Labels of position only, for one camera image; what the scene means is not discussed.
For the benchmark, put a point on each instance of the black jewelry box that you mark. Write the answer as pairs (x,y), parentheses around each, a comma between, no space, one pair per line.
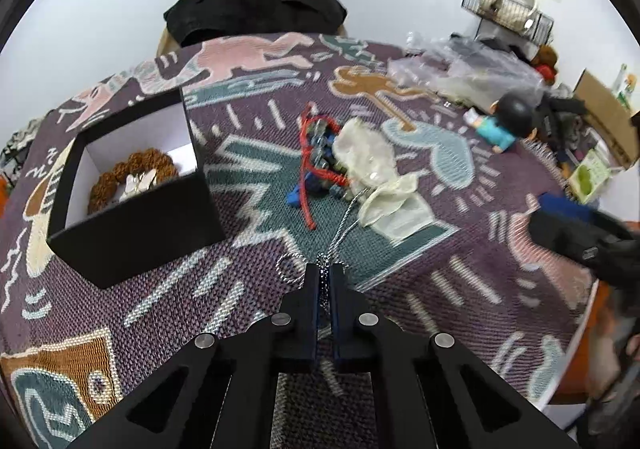
(140,224)

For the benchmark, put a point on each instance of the white woven bag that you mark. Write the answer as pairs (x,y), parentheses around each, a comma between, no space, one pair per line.
(507,9)

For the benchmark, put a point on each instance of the black shoe rack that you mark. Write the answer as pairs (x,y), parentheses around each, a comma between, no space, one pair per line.
(17,139)

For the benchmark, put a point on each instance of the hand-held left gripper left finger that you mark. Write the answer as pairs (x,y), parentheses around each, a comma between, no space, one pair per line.
(313,314)

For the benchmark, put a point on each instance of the brown plush toy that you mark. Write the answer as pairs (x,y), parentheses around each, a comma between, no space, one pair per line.
(546,58)

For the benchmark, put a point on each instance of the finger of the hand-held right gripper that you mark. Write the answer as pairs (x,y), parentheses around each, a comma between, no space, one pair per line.
(560,239)
(565,205)

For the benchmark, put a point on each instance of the green and white box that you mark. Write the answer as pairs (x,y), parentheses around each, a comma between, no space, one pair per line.
(590,176)

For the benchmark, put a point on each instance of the cardboard box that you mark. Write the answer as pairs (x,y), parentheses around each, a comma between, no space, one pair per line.
(600,114)

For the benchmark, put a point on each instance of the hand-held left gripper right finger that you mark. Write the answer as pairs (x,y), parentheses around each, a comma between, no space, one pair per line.
(338,314)

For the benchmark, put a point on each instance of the clear plastic bags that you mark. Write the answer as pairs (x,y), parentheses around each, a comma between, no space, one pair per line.
(480,66)

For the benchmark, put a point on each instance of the black cloth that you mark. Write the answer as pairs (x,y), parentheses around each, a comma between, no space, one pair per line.
(255,9)

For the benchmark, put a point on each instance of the black-haired toy figure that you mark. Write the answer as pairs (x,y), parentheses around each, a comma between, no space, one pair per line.
(515,114)

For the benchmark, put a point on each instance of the printed blanket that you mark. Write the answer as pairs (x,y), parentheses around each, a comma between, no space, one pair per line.
(450,234)

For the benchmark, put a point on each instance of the white butterfly ornament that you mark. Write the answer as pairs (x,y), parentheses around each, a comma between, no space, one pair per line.
(137,183)

